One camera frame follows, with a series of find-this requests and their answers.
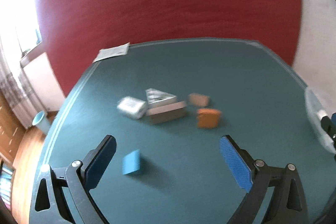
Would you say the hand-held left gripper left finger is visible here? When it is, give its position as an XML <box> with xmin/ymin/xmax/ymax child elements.
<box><xmin>29</xmin><ymin>135</ymin><xmax>117</xmax><ymax>224</ymax></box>

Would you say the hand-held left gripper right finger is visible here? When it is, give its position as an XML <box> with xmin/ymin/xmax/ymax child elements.
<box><xmin>219</xmin><ymin>135</ymin><xmax>310</xmax><ymax>224</ymax></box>

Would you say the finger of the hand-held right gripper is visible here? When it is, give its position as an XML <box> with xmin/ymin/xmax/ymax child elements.
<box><xmin>321</xmin><ymin>113</ymin><xmax>336</xmax><ymax>147</ymax></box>

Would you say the clear plastic container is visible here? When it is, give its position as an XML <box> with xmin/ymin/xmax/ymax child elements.
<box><xmin>304</xmin><ymin>88</ymin><xmax>336</xmax><ymax>153</ymax></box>

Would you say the blue block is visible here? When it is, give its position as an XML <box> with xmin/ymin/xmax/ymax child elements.
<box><xmin>122</xmin><ymin>150</ymin><xmax>142</xmax><ymax>175</ymax></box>

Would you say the plain orange wooden block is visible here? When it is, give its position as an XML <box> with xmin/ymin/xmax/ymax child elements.
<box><xmin>197</xmin><ymin>108</ymin><xmax>221</xmax><ymax>129</ymax></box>

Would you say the small white block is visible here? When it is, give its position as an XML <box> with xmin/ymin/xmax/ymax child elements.
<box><xmin>117</xmin><ymin>96</ymin><xmax>147</xmax><ymax>119</ymax></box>

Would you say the beige wooden block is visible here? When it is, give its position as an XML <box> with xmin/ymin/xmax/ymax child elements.
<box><xmin>188</xmin><ymin>93</ymin><xmax>210</xmax><ymax>107</ymax></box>

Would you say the brown wooden block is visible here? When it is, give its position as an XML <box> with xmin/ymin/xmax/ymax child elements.
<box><xmin>146</xmin><ymin>101</ymin><xmax>187</xmax><ymax>125</ymax></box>

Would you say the small striped triangular block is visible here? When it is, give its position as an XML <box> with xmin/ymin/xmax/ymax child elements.
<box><xmin>145</xmin><ymin>88</ymin><xmax>177</xmax><ymax>104</ymax></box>

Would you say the light blue bin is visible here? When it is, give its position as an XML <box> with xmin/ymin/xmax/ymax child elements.
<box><xmin>32</xmin><ymin>112</ymin><xmax>51</xmax><ymax>135</ymax></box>

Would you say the bookshelf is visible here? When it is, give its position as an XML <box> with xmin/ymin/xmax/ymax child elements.
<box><xmin>0</xmin><ymin>158</ymin><xmax>13</xmax><ymax>209</ymax></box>

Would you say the patterned curtain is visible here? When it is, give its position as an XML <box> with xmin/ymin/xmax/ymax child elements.
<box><xmin>0</xmin><ymin>56</ymin><xmax>37</xmax><ymax>130</ymax></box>

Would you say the white paper card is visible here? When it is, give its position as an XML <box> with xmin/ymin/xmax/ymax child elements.
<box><xmin>92</xmin><ymin>42</ymin><xmax>130</xmax><ymax>63</ymax></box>

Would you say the bright window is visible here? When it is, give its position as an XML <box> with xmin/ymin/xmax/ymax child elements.
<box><xmin>0</xmin><ymin>0</ymin><xmax>42</xmax><ymax>56</ymax></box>

